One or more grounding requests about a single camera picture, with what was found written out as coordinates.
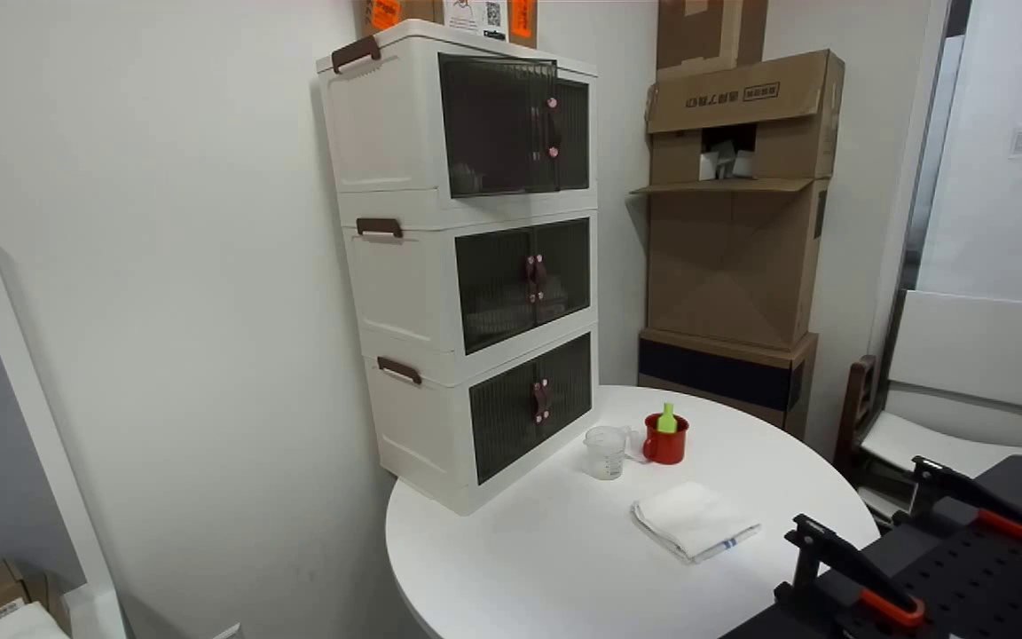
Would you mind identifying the red mug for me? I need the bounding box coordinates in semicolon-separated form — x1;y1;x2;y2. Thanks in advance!
641;412;690;467

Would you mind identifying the clear plastic measuring cup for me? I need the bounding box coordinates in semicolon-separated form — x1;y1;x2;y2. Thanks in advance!
583;425;633;482

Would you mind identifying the wooden chair with white cushions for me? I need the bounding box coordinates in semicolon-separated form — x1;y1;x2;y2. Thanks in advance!
834;290;1022;526

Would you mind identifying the white stacked storage cabinet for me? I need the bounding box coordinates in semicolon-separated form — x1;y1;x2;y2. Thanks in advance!
315;20;601;517

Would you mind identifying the stack of cardboard boxes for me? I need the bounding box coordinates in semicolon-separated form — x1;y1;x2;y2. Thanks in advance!
629;0;847;441

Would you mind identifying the black clamp with orange handle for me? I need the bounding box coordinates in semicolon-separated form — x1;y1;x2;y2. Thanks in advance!
772;514;928;630
892;455;1022;543

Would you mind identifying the dark translucent cabinet door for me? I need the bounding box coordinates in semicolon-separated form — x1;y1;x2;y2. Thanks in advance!
468;359;544;485
539;332;594;438
454;228;536;356
437;53;560;199
555;78;591;192
532;217;593;326

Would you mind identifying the white folded cloth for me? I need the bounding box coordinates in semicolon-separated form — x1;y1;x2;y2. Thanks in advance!
631;481;762;565

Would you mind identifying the cardboard box with orange labels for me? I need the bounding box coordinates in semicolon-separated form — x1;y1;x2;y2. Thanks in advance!
352;0;539;51

